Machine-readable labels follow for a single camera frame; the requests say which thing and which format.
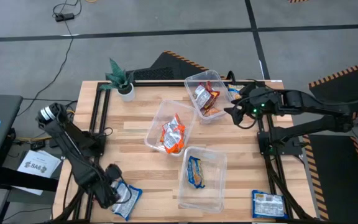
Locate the orange Maruchan noodle packet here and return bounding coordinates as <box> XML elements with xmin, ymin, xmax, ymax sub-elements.
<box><xmin>160</xmin><ymin>130</ymin><xmax>186</xmax><ymax>156</ymax></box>
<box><xmin>161</xmin><ymin>113</ymin><xmax>186</xmax><ymax>138</ymax></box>

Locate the black power strip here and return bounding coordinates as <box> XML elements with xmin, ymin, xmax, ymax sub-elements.
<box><xmin>54</xmin><ymin>12</ymin><xmax>75</xmax><ymax>22</ymax></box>

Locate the black floor cable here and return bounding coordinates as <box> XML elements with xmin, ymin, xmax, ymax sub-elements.
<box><xmin>17</xmin><ymin>20</ymin><xmax>74</xmax><ymax>118</ymax></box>

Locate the green plant in white pot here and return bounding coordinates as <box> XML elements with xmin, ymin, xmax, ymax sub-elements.
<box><xmin>99</xmin><ymin>58</ymin><xmax>136</xmax><ymax>103</ymax></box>

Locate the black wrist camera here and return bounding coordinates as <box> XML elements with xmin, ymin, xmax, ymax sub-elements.
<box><xmin>238</xmin><ymin>82</ymin><xmax>256</xmax><ymax>98</ymax></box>
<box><xmin>104</xmin><ymin>164</ymin><xmax>123</xmax><ymax>181</ymax></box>

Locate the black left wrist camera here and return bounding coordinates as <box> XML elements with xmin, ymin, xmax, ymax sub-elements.
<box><xmin>104</xmin><ymin>164</ymin><xmax>123</xmax><ymax>181</ymax></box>

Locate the clear plastic bin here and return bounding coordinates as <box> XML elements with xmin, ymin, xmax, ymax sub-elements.
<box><xmin>144</xmin><ymin>99</ymin><xmax>198</xmax><ymax>156</ymax></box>
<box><xmin>184</xmin><ymin>70</ymin><xmax>234</xmax><ymax>124</ymax></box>

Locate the red Maruchan noodle packet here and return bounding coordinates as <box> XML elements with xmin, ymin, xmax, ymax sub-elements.
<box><xmin>193</xmin><ymin>83</ymin><xmax>213</xmax><ymax>110</ymax></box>
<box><xmin>203</xmin><ymin>106</ymin><xmax>222</xmax><ymax>118</ymax></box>
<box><xmin>205</xmin><ymin>81</ymin><xmax>221</xmax><ymax>108</ymax></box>

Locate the blue Maruchan noodle packet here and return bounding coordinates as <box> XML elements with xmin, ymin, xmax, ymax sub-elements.
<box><xmin>252</xmin><ymin>189</ymin><xmax>289</xmax><ymax>220</ymax></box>
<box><xmin>109</xmin><ymin>180</ymin><xmax>144</xmax><ymax>222</ymax></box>
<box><xmin>227</xmin><ymin>83</ymin><xmax>245</xmax><ymax>101</ymax></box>
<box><xmin>186</xmin><ymin>155</ymin><xmax>206</xmax><ymax>190</ymax></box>

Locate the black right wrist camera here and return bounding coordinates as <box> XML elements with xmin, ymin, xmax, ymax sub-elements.
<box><xmin>238</xmin><ymin>82</ymin><xmax>256</xmax><ymax>98</ymax></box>

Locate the clear container with blue snack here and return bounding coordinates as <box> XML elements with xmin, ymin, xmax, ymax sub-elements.
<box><xmin>177</xmin><ymin>146</ymin><xmax>228</xmax><ymax>214</ymax></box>

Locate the white printed paper sheet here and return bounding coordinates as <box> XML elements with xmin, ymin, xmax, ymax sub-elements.
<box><xmin>12</xmin><ymin>149</ymin><xmax>62</xmax><ymax>196</ymax></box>

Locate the black power adapter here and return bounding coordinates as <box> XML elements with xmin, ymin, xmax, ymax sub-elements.
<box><xmin>29</xmin><ymin>140</ymin><xmax>46</xmax><ymax>151</ymax></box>

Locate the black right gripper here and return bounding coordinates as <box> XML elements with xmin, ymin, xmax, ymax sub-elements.
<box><xmin>224</xmin><ymin>86</ymin><xmax>276</xmax><ymax>126</ymax></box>

